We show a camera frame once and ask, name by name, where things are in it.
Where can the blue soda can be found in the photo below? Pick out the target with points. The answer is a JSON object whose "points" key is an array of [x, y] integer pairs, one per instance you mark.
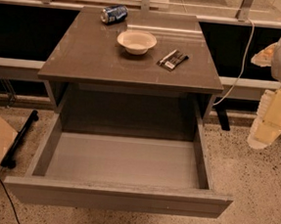
{"points": [[114, 14]]}

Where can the open grey top drawer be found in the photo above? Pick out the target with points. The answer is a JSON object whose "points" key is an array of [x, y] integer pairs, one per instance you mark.
{"points": [[123, 152]]}

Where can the black bar on floor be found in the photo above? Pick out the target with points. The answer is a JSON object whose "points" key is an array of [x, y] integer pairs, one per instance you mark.
{"points": [[8, 160]]}

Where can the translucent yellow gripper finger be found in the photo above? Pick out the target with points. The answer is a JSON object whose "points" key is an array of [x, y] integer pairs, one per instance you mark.
{"points": [[266, 127], [265, 57]]}

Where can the grey cabinet with top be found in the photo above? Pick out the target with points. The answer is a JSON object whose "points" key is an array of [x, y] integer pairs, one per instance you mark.
{"points": [[98, 87]]}

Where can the white paper bowl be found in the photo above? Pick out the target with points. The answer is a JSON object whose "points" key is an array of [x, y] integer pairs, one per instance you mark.
{"points": [[136, 42]]}

